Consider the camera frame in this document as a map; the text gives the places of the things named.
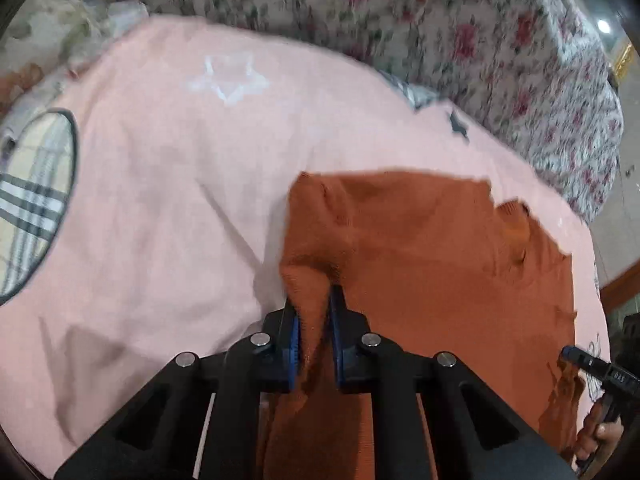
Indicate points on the pink heart print bed sheet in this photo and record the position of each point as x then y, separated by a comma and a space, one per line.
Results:
150, 185

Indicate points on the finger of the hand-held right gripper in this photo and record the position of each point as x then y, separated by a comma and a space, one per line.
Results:
580, 357

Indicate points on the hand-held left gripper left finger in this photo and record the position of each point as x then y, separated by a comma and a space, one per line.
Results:
294, 352

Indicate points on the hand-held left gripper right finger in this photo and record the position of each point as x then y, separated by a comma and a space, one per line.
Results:
336, 347

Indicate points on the person's right hand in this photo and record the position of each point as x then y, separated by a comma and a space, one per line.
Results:
609, 435

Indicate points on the orange knit garment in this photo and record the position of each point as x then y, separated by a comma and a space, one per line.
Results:
400, 240

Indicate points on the gold picture frame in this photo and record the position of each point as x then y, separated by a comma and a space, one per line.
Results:
624, 60

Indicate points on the floral ruffled pillow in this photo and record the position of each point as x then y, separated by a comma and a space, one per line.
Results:
50, 35

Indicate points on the red floral quilt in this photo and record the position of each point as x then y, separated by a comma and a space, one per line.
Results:
400, 10

